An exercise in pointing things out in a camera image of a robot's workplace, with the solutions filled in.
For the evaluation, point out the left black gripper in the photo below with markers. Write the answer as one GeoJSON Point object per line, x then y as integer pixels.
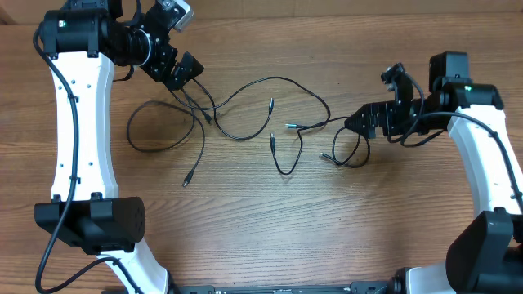
{"type": "Point", "coordinates": [181, 76]}

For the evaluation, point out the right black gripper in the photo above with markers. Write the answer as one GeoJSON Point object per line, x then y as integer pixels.
{"type": "Point", "coordinates": [386, 113]}

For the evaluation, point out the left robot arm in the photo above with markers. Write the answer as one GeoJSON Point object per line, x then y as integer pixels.
{"type": "Point", "coordinates": [83, 43]}

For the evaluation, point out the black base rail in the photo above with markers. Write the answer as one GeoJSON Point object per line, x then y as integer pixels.
{"type": "Point", "coordinates": [361, 287]}

